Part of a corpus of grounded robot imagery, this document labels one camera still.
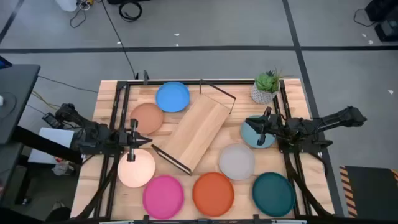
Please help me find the coiled black cable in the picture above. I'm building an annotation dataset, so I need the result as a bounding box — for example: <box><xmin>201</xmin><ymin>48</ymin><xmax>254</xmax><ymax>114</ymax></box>
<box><xmin>118</xmin><ymin>1</ymin><xmax>144</xmax><ymax>22</ymax></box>

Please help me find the dark teal plate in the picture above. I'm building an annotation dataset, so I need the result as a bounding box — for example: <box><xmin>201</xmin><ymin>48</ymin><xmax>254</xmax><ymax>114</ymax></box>
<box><xmin>252</xmin><ymin>172</ymin><xmax>296</xmax><ymax>218</ymax></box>

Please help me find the hazard striped black mat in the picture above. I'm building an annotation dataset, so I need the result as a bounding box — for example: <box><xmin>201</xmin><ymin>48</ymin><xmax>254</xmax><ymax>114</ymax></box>
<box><xmin>338</xmin><ymin>165</ymin><xmax>398</xmax><ymax>219</ymax></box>

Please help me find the terracotta brown plate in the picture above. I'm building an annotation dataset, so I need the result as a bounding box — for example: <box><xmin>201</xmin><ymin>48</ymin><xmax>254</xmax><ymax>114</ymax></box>
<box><xmin>129</xmin><ymin>102</ymin><xmax>165</xmax><ymax>135</ymax></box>

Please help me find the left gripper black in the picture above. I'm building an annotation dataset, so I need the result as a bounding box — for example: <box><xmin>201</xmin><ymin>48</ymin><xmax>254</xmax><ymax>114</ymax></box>
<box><xmin>119</xmin><ymin>119</ymin><xmax>154</xmax><ymax>162</ymax></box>

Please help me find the black equipment case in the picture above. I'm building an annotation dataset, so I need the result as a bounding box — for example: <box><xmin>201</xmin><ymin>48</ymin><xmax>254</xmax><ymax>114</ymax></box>
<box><xmin>364</xmin><ymin>0</ymin><xmax>398</xmax><ymax>43</ymax></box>

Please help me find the long black floor cable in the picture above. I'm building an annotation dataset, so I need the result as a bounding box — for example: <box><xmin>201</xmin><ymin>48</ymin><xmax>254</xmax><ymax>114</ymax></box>
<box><xmin>101</xmin><ymin>0</ymin><xmax>138</xmax><ymax>79</ymax></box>

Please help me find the thin black cable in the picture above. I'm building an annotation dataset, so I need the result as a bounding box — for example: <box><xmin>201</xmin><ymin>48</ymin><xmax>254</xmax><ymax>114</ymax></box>
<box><xmin>353</xmin><ymin>8</ymin><xmax>377</xmax><ymax>28</ymax></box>

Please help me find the yellow floor cable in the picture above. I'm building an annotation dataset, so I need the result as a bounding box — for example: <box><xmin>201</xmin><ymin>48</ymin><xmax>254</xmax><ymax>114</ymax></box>
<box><xmin>30</xmin><ymin>90</ymin><xmax>60</xmax><ymax>110</ymax></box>

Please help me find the light teal plate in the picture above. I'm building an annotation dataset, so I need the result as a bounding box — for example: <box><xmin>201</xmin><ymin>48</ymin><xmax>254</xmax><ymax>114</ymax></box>
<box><xmin>240</xmin><ymin>114</ymin><xmax>277</xmax><ymax>149</ymax></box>

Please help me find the white bin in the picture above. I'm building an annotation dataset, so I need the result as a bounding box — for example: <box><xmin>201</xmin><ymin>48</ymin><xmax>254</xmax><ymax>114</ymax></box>
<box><xmin>55</xmin><ymin>0</ymin><xmax>78</xmax><ymax>12</ymax></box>

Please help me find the black desk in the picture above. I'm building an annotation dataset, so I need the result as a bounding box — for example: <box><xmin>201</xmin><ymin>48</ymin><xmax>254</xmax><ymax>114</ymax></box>
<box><xmin>0</xmin><ymin>63</ymin><xmax>42</xmax><ymax>146</ymax></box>

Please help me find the black controller box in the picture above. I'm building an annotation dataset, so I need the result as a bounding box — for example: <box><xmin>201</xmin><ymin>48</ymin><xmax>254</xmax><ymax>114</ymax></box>
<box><xmin>42</xmin><ymin>112</ymin><xmax>65</xmax><ymax>129</ymax></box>

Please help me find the succulent in white pot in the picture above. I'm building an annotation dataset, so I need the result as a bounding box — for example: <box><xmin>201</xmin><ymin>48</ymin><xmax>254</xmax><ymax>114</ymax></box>
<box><xmin>250</xmin><ymin>68</ymin><xmax>292</xmax><ymax>105</ymax></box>

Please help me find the white box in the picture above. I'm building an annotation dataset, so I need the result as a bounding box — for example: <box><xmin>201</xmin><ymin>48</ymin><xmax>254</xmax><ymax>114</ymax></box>
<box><xmin>27</xmin><ymin>126</ymin><xmax>76</xmax><ymax>164</ymax></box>

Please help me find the orange plate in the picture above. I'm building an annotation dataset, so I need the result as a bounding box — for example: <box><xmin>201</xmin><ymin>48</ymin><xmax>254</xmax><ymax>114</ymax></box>
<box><xmin>192</xmin><ymin>172</ymin><xmax>235</xmax><ymax>218</ymax></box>

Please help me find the pink plate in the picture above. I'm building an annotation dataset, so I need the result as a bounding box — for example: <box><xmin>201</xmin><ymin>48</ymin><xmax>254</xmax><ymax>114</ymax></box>
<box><xmin>142</xmin><ymin>175</ymin><xmax>185</xmax><ymax>220</ymax></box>

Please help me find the grey plate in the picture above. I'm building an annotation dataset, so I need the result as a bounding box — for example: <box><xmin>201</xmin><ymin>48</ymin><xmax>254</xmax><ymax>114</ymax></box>
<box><xmin>218</xmin><ymin>142</ymin><xmax>256</xmax><ymax>181</ymax></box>

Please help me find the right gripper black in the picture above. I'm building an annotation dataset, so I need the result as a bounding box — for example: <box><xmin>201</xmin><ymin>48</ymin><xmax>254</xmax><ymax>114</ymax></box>
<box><xmin>245</xmin><ymin>106</ymin><xmax>284</xmax><ymax>147</ymax></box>

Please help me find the cream plate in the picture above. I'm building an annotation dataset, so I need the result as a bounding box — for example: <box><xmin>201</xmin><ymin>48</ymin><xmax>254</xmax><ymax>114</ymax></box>
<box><xmin>117</xmin><ymin>148</ymin><xmax>157</xmax><ymax>189</ymax></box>

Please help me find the blue plate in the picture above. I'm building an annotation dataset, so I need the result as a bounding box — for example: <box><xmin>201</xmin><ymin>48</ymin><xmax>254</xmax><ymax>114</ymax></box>
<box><xmin>155</xmin><ymin>81</ymin><xmax>191</xmax><ymax>113</ymax></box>

